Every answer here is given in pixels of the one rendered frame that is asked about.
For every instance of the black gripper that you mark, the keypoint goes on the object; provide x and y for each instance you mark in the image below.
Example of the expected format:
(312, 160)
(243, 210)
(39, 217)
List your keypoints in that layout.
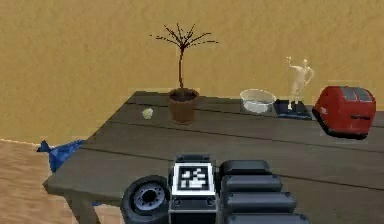
(146, 200)

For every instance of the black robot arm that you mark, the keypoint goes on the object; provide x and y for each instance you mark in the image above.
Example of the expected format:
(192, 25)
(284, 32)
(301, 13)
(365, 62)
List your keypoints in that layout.
(233, 193)

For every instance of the small pale crumpled lump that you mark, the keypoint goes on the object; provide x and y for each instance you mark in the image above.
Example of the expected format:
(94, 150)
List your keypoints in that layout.
(147, 113)

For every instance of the blue cloth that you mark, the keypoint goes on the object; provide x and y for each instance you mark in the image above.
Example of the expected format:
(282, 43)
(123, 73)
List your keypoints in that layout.
(60, 153)

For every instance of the dark grey wooden table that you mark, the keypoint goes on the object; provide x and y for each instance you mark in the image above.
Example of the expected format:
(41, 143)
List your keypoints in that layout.
(233, 150)

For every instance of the bare plant in brown pot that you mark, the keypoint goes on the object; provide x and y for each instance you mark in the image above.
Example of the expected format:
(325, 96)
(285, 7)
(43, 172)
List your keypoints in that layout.
(182, 105)

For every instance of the clear glass bowl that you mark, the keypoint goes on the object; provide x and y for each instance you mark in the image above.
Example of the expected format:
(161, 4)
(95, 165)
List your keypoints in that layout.
(257, 100)

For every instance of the cream statue on dark base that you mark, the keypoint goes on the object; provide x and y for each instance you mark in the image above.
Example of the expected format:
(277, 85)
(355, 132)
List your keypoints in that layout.
(298, 83)

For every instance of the red toaster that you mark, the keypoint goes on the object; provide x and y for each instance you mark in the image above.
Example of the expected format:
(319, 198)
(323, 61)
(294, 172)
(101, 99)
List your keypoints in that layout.
(346, 111)

